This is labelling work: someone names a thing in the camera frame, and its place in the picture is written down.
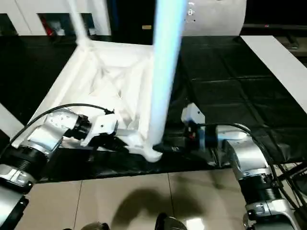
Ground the grey cushion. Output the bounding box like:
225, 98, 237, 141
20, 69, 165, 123
181, 0, 248, 37

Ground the white plastic table top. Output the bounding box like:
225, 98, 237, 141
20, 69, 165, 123
11, 39, 166, 164

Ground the black wifi router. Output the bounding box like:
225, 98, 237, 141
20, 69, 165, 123
295, 172, 307, 193

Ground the black robot left foot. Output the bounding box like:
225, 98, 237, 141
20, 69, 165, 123
82, 221, 110, 230

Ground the white plastic table leg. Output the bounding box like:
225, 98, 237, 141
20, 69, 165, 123
148, 0, 189, 150
64, 0, 94, 49
0, 102, 25, 145

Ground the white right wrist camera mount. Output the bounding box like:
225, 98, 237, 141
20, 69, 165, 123
180, 102, 207, 154

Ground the black television with red logo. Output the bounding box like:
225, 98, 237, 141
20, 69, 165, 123
243, 23, 307, 29

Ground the black robot foot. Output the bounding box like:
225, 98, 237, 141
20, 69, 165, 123
82, 221, 110, 230
154, 212, 188, 230

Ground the red packet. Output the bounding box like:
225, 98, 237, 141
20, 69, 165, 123
41, 19, 55, 36

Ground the black robot right foot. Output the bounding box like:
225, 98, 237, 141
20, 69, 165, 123
154, 212, 188, 230

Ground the white sideboard cabinet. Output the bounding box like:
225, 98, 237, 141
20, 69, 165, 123
0, 0, 113, 37

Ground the black work mat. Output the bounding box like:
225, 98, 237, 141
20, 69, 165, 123
0, 34, 307, 184

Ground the black sofa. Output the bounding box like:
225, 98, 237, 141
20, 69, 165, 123
108, 0, 307, 37

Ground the white flat board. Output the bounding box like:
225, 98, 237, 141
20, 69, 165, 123
239, 34, 307, 111

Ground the black floor stand foot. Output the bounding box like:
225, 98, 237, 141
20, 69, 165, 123
277, 164, 307, 183

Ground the dark low tv bench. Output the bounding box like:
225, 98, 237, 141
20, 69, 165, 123
275, 27, 307, 68

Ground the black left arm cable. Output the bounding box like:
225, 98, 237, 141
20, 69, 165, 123
0, 103, 116, 157

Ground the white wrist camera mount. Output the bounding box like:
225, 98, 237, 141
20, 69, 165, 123
80, 114, 119, 148
180, 102, 207, 154

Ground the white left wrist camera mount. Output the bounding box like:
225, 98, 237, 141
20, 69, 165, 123
80, 114, 119, 148

